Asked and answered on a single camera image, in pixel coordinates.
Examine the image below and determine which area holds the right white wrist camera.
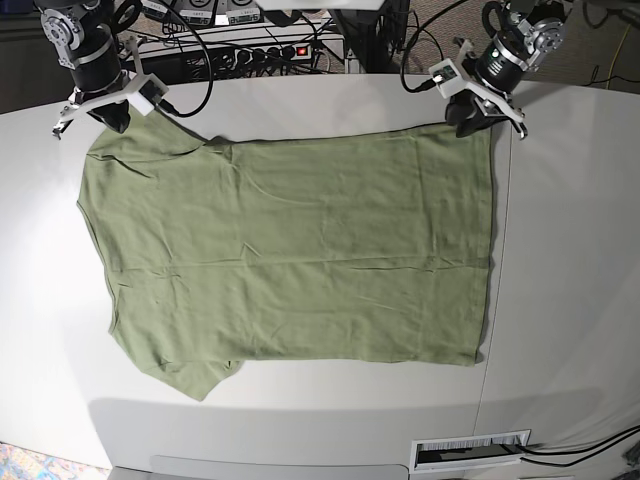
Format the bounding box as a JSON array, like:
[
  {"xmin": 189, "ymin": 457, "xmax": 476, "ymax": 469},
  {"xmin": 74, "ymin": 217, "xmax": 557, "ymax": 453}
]
[{"xmin": 126, "ymin": 75, "xmax": 169, "ymax": 116}]

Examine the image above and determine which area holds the green T-shirt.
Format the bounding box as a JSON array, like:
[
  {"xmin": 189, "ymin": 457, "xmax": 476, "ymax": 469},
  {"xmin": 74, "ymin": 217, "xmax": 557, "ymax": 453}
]
[{"xmin": 77, "ymin": 114, "xmax": 493, "ymax": 401}]

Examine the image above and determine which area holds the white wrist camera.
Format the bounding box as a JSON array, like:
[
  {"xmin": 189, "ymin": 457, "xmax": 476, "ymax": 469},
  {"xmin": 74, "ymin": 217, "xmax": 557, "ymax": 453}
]
[
  {"xmin": 428, "ymin": 58, "xmax": 464, "ymax": 99},
  {"xmin": 126, "ymin": 75, "xmax": 169, "ymax": 116}
]

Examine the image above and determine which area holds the white cable grommet tray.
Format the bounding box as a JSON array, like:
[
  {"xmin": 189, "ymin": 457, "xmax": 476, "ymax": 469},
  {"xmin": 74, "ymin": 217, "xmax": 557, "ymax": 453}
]
[{"xmin": 409, "ymin": 430, "xmax": 531, "ymax": 474}]

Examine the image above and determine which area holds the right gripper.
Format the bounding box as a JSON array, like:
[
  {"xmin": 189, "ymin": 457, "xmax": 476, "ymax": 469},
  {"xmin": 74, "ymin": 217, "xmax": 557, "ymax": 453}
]
[{"xmin": 52, "ymin": 37, "xmax": 148, "ymax": 139}]

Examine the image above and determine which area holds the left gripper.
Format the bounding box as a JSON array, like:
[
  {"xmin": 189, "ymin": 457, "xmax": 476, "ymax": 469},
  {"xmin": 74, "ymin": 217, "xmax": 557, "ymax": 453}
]
[{"xmin": 445, "ymin": 37, "xmax": 528, "ymax": 139}]

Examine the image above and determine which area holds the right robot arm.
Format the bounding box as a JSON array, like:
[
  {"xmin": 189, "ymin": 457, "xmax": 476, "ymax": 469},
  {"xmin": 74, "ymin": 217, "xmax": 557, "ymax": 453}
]
[{"xmin": 35, "ymin": 1, "xmax": 142, "ymax": 108}]

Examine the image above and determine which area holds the black cable pair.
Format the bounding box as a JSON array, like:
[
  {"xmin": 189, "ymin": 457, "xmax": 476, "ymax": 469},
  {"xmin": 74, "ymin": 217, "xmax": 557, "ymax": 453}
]
[{"xmin": 517, "ymin": 427, "xmax": 640, "ymax": 469}]

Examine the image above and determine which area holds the black power strip red switch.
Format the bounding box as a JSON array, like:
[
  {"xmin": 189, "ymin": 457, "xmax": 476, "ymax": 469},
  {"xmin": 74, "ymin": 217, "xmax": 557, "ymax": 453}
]
[{"xmin": 207, "ymin": 46, "xmax": 318, "ymax": 79}]

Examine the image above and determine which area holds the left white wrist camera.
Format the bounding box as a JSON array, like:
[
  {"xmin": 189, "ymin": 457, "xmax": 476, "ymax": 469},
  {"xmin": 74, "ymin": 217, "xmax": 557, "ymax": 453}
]
[{"xmin": 428, "ymin": 58, "xmax": 464, "ymax": 99}]

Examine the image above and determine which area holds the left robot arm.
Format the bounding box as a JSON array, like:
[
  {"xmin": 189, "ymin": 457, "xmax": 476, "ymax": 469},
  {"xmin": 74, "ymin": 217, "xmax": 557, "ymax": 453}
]
[{"xmin": 429, "ymin": 1, "xmax": 572, "ymax": 139}]

